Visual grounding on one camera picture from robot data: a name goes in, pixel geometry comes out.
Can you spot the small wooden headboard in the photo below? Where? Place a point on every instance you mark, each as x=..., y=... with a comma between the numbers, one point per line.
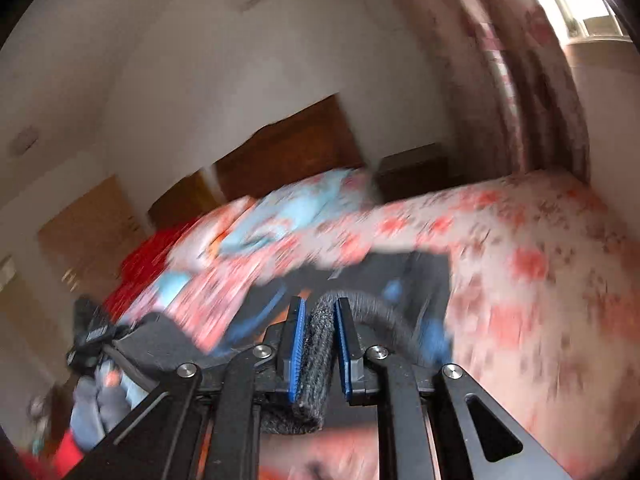
x=185, y=200

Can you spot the red blanket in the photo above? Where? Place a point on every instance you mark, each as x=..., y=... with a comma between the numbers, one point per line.
x=145, y=260

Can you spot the dark striped knit sweater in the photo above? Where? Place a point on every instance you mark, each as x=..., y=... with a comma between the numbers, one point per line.
x=320, y=360

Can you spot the bed with floral sheet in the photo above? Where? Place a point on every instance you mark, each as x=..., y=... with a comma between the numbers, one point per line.
x=525, y=260

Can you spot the window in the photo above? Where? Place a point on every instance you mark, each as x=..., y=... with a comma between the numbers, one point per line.
x=575, y=0

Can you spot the pink floral curtain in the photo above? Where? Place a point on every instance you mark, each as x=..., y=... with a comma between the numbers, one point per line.
x=525, y=85

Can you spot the pink floral pillow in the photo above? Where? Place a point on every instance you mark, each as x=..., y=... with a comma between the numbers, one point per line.
x=210, y=230

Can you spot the large wooden headboard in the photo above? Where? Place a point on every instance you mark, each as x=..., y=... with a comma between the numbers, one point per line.
x=290, y=150

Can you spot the light blue patchwork cloth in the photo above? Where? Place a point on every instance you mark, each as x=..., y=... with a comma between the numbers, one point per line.
x=172, y=287

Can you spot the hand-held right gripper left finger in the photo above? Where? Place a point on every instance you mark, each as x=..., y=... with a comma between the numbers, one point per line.
x=296, y=350

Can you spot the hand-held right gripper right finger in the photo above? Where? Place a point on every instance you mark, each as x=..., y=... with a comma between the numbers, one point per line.
x=344, y=355

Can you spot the light blue floral pillow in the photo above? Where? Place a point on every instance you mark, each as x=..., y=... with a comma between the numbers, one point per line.
x=310, y=205

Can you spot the dark wooden nightstand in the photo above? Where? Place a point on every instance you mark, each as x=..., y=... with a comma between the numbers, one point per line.
x=415, y=170

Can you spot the light wooden wardrobe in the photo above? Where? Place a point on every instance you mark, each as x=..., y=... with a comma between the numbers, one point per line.
x=85, y=230

